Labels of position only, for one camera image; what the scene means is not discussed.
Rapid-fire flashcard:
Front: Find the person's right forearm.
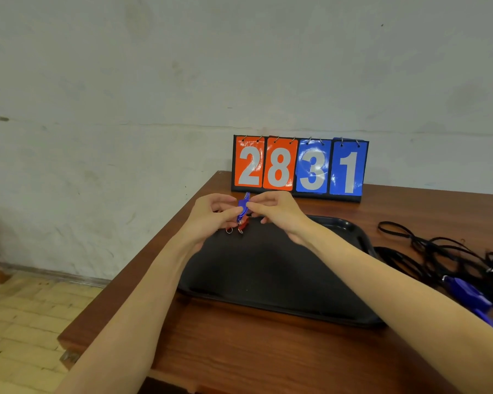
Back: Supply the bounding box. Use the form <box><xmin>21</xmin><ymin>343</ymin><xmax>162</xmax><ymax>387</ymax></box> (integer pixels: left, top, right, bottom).
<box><xmin>301</xmin><ymin>223</ymin><xmax>493</xmax><ymax>394</ymax></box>

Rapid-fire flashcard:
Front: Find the tangle of black lanyards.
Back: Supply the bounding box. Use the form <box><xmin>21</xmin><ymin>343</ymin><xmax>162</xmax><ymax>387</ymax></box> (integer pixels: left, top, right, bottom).
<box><xmin>372</xmin><ymin>220</ymin><xmax>493</xmax><ymax>325</ymax></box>

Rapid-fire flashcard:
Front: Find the person's right hand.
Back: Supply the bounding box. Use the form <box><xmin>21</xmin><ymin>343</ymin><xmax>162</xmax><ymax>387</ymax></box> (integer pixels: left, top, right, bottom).
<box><xmin>246</xmin><ymin>190</ymin><xmax>318</xmax><ymax>247</ymax></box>

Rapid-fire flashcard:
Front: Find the orange and blue flip scoreboard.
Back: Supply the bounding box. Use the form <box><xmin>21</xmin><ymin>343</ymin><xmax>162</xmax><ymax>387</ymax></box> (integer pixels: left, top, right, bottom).
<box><xmin>231</xmin><ymin>134</ymin><xmax>370</xmax><ymax>204</ymax></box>

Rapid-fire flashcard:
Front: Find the black plastic tray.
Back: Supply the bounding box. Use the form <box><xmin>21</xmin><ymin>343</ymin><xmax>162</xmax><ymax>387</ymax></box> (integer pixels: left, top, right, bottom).
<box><xmin>176</xmin><ymin>215</ymin><xmax>387</xmax><ymax>329</ymax></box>

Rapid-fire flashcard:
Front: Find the person's left forearm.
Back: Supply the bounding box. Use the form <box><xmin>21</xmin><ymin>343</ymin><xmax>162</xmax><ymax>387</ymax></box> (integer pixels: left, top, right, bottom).
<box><xmin>53</xmin><ymin>233</ymin><xmax>201</xmax><ymax>394</ymax></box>

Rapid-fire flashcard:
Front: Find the person's left hand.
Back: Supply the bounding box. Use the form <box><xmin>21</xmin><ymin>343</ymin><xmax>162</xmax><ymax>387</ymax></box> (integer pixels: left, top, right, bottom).
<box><xmin>176</xmin><ymin>193</ymin><xmax>243</xmax><ymax>254</ymax></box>

